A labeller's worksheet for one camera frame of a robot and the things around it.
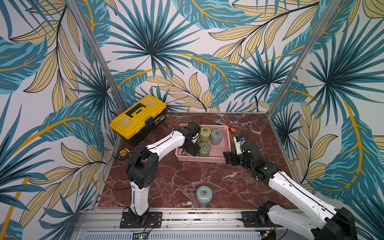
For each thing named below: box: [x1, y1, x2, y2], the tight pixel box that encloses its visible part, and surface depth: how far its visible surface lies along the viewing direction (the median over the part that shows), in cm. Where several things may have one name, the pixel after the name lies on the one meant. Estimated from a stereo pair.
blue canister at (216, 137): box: [210, 129, 224, 146], surface depth 100 cm
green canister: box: [198, 142, 211, 157], surface depth 92 cm
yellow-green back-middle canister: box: [199, 126, 212, 142], surface depth 100 cm
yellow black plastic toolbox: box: [110, 95, 167, 147], surface depth 95 cm
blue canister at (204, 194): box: [196, 185, 213, 206], surface depth 76 cm
